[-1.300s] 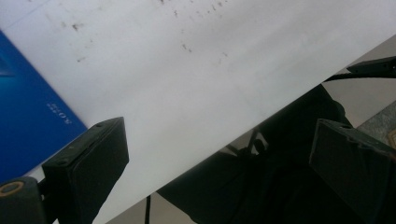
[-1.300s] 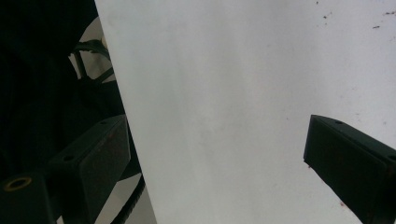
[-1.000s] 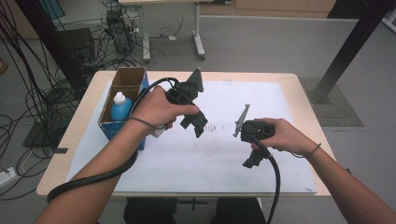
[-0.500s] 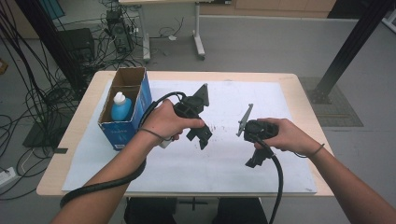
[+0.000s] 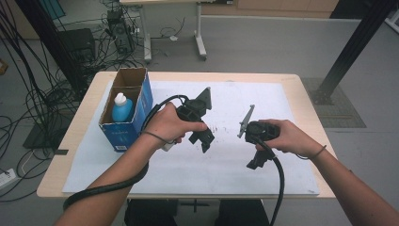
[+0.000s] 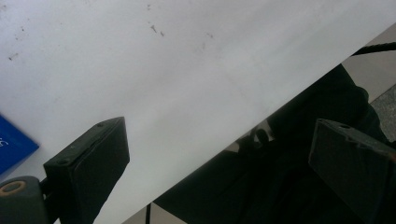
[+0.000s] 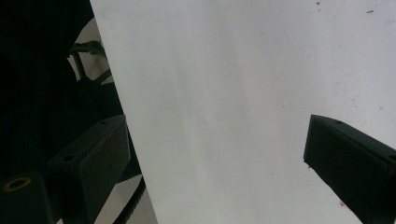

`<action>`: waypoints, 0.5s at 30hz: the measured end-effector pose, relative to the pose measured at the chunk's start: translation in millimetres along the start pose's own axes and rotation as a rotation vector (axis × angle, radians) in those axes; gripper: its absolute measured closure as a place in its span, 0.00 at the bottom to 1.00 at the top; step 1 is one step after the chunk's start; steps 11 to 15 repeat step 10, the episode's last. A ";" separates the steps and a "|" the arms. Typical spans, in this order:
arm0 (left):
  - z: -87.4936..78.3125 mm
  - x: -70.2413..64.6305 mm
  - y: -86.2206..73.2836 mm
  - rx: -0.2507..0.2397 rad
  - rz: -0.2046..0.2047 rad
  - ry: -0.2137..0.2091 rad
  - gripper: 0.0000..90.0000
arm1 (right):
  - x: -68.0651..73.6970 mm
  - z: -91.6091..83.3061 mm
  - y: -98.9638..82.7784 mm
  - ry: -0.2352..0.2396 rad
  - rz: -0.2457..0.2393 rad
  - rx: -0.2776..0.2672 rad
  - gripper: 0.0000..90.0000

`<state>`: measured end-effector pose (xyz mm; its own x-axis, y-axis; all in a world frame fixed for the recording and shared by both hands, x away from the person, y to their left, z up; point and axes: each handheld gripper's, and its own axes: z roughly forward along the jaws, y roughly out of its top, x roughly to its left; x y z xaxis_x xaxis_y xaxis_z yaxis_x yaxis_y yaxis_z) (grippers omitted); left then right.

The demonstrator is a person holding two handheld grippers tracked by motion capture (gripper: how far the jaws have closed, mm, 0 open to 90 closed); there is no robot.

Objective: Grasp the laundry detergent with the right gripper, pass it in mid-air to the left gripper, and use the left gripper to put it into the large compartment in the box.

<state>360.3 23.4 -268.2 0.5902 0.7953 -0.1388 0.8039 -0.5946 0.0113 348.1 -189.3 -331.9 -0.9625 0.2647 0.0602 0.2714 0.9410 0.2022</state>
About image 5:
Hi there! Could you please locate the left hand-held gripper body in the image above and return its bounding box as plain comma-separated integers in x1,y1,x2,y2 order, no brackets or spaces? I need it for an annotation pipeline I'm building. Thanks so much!
176,87,213,123

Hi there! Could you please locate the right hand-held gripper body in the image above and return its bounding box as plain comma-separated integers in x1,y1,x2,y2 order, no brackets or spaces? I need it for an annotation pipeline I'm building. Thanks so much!
237,105,281,145

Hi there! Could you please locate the blue cardboard box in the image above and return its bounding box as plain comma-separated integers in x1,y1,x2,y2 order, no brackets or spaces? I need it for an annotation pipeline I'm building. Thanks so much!
99,67,154,153

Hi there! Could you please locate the blue bottle with white cap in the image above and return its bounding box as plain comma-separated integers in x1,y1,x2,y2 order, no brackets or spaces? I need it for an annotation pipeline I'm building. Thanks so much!
111,92,135,123

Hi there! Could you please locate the person's right hand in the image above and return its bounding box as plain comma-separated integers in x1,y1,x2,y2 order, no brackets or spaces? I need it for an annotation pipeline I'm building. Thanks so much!
255,118,315,158

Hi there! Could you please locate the person's left hand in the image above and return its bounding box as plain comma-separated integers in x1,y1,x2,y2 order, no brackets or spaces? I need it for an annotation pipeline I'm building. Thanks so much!
144,102,209,147

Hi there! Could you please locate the white paper sheet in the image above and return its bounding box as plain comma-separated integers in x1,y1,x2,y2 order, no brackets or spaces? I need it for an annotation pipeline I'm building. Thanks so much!
61,80,320,196

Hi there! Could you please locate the dark left wrist band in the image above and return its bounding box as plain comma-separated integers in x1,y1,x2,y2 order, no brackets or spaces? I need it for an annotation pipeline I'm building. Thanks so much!
139,130,177,146

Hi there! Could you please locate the dark wrist band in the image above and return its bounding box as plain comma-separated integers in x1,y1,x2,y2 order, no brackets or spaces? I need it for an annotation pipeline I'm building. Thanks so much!
139,130,177,146
295,144,327,161

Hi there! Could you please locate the wooden table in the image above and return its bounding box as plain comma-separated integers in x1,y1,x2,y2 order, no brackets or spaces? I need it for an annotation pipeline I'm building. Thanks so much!
37,71,337,200

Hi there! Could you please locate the person's right leg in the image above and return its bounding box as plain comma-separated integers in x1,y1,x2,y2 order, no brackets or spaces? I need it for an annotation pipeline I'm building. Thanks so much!
215,199,271,226

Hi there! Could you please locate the person's leg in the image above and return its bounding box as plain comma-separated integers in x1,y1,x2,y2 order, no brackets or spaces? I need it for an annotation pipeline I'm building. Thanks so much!
123,199,180,226
215,199,271,226

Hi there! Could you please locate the dark right wrist band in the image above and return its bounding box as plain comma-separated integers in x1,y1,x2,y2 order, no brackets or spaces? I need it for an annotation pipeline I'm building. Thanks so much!
295,144,327,161

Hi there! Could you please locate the black tape cross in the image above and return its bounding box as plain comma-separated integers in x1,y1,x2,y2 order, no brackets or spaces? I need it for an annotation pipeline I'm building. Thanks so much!
180,198,211,214

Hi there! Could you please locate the person's left leg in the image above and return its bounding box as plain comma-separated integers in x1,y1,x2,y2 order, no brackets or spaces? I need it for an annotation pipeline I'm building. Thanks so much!
123,199,180,226

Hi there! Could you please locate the black computer tower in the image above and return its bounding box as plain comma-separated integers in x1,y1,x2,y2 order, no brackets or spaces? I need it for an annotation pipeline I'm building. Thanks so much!
106,8,136,55

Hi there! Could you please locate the black metal stand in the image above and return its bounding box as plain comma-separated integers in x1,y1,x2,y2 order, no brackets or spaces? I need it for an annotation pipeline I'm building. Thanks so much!
309,0,399,106

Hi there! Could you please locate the white power strip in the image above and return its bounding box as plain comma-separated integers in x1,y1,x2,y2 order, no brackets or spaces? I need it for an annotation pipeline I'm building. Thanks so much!
0,168,18,191

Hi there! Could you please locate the right hand-held gripper cable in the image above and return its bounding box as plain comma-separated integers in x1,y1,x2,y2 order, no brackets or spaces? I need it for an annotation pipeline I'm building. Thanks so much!
255,137,286,226

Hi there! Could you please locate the hand-held gripper cable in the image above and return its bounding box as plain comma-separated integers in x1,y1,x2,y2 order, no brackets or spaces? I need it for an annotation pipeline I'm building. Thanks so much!
255,137,286,226
62,93,191,212

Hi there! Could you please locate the white desk frame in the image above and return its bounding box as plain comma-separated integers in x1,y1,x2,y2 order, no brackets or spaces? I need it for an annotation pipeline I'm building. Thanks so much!
119,0,234,62

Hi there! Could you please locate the left hand-held gripper cable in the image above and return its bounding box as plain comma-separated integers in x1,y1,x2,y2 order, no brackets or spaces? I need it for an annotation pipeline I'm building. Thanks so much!
62,93,191,212

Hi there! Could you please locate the tangle of black floor cables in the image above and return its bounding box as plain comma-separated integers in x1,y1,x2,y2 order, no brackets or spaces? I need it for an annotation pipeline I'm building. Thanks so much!
0,0,186,202

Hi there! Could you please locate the black floor base plate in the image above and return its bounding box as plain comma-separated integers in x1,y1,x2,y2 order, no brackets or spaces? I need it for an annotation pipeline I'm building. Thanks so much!
22,116,79,150

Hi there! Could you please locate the black metal post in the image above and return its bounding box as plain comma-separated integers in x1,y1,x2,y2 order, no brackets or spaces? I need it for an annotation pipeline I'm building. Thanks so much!
13,0,89,92

